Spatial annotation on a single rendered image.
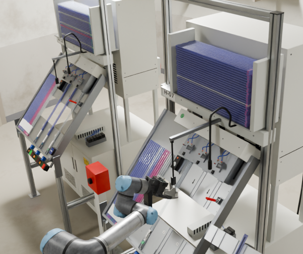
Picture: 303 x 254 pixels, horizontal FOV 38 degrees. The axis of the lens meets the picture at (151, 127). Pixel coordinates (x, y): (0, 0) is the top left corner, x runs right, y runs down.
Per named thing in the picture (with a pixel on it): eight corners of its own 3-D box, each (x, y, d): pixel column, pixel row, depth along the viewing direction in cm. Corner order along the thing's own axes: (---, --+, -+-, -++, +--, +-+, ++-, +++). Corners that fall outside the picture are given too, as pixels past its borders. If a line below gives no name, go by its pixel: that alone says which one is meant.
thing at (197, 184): (221, 218, 211) (215, 216, 208) (143, 162, 260) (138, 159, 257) (257, 159, 211) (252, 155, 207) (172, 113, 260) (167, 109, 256)
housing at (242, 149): (254, 167, 212) (239, 157, 202) (188, 130, 248) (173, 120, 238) (262, 152, 211) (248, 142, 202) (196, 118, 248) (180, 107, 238)
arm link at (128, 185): (111, 190, 209) (116, 172, 209) (129, 192, 216) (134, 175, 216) (121, 194, 203) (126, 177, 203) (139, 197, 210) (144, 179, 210)
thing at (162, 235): (178, 285, 210) (174, 284, 208) (108, 215, 259) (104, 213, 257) (199, 250, 210) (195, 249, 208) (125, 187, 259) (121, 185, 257)
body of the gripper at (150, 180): (170, 183, 221) (152, 180, 213) (163, 199, 222) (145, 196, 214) (161, 176, 226) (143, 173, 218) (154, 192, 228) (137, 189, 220)
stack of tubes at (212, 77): (247, 127, 200) (249, 71, 188) (176, 93, 238) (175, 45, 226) (266, 119, 206) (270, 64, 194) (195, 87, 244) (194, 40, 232)
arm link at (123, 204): (127, 221, 203) (133, 198, 203) (108, 213, 209) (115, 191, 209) (136, 220, 209) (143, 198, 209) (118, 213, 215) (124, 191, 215)
